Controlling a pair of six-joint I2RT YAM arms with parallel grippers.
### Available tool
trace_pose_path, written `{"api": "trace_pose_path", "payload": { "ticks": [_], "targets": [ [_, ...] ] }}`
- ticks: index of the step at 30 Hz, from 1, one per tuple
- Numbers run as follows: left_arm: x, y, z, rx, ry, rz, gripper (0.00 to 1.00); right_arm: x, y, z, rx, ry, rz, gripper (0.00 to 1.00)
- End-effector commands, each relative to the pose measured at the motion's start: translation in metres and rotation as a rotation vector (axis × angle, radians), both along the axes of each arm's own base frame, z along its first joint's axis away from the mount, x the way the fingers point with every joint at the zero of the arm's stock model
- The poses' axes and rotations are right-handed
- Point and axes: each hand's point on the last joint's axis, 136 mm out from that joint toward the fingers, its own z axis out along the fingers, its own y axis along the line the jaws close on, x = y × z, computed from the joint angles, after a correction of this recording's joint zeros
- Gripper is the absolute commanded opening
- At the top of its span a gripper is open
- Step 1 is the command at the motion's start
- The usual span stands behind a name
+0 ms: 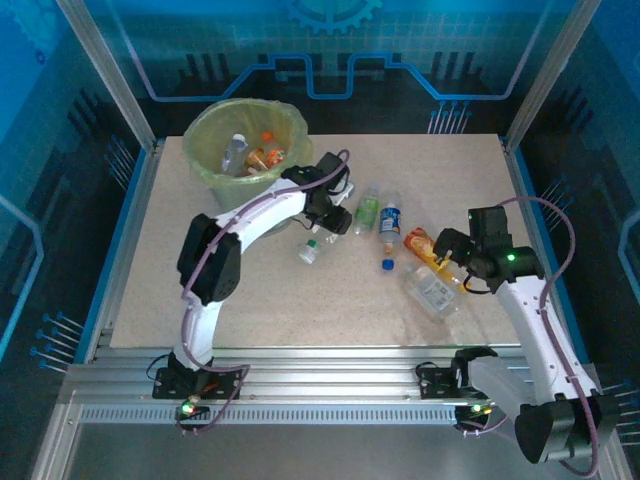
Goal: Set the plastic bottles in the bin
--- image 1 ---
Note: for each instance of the blue yellow label bottle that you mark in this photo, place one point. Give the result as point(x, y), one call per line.
point(390, 220)

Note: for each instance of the small LED connector board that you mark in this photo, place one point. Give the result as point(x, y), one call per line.
point(475, 410)
point(189, 409)

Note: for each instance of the aluminium frame post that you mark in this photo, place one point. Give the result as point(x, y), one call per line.
point(555, 65)
point(105, 65)

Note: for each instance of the grey bin with yellow bag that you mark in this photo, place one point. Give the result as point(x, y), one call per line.
point(220, 187)

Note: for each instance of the green label plastic bottle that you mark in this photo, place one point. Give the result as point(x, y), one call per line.
point(366, 210)

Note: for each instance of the clear plastic bottle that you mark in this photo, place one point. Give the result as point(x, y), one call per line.
point(330, 239)

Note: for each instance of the snack wrapper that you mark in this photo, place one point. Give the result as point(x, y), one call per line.
point(255, 156)

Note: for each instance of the aluminium frame rail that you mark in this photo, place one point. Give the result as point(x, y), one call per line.
point(325, 372)

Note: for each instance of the blue bottle cap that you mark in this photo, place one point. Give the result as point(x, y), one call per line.
point(388, 264)

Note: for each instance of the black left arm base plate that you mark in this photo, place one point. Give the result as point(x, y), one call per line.
point(225, 382)

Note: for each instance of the small bottle green cap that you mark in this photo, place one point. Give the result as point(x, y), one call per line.
point(309, 251)

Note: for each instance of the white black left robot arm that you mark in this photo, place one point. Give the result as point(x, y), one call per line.
point(265, 210)

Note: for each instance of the orange juice bottle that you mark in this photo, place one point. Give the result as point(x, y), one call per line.
point(420, 242)

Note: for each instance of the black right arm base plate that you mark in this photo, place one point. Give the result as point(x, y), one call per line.
point(435, 382)

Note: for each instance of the clear square bottle white label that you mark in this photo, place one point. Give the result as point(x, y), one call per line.
point(432, 292)

